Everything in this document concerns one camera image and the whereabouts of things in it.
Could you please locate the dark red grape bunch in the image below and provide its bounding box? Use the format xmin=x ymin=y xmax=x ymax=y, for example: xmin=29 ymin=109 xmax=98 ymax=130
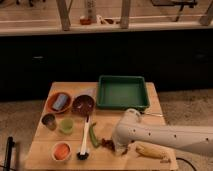
xmin=101 ymin=139 xmax=128 ymax=156

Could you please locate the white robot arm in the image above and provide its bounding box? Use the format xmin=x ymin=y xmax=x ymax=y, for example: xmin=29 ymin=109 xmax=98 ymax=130
xmin=111 ymin=108 xmax=213 ymax=157

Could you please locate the green plastic tray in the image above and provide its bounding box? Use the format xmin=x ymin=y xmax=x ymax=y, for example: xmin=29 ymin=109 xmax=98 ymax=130
xmin=96 ymin=75 xmax=150 ymax=111

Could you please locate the dark maroon bowl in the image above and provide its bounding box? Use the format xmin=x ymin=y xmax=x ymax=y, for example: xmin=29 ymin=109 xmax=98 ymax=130
xmin=72 ymin=95 xmax=95 ymax=116

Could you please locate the blue grey sponge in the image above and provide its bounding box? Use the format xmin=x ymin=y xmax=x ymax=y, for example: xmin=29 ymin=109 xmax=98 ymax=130
xmin=52 ymin=94 xmax=68 ymax=111

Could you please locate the metal spoon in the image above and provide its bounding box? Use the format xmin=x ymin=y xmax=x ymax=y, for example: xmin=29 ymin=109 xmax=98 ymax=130
xmin=139 ymin=111 xmax=163 ymax=117

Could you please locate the green pea pod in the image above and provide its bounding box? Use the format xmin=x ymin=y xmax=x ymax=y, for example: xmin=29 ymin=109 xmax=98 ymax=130
xmin=89 ymin=123 xmax=100 ymax=148

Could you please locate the small green cup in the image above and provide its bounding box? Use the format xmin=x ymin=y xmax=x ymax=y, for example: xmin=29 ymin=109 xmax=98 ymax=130
xmin=59 ymin=118 xmax=73 ymax=134

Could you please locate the orange bowl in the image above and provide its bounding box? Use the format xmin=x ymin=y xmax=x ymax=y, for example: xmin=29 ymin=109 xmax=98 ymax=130
xmin=46 ymin=92 xmax=72 ymax=114

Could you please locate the wooden table leg middle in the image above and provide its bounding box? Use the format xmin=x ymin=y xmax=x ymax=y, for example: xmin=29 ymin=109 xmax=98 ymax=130
xmin=120 ymin=0 xmax=131 ymax=29

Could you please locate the wooden table leg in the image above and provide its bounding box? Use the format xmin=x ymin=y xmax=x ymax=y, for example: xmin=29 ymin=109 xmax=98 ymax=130
xmin=120 ymin=0 xmax=131 ymax=29
xmin=56 ymin=0 xmax=70 ymax=31

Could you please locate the small metal cup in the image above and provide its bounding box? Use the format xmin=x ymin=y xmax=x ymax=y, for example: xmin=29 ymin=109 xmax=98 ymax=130
xmin=41 ymin=113 xmax=57 ymax=131

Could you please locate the red object on shelf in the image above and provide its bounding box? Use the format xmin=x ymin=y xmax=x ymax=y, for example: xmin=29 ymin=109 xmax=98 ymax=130
xmin=79 ymin=16 xmax=92 ymax=25

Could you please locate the white cup with orange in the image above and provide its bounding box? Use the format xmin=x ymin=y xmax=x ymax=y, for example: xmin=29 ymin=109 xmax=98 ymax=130
xmin=51 ymin=142 xmax=71 ymax=162

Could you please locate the yellow corn cob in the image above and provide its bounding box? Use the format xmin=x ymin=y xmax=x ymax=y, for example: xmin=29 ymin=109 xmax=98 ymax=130
xmin=135 ymin=144 xmax=167 ymax=159

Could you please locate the wooden table leg left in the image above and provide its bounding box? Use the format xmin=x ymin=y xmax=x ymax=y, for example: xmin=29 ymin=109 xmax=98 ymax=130
xmin=56 ymin=0 xmax=70 ymax=31

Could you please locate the black floor cable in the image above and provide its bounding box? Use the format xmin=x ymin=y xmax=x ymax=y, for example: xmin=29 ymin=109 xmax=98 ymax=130
xmin=175 ymin=157 xmax=199 ymax=171

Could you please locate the black post at left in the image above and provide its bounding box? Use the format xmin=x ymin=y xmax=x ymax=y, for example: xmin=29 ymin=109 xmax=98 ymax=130
xmin=3 ymin=137 xmax=15 ymax=171

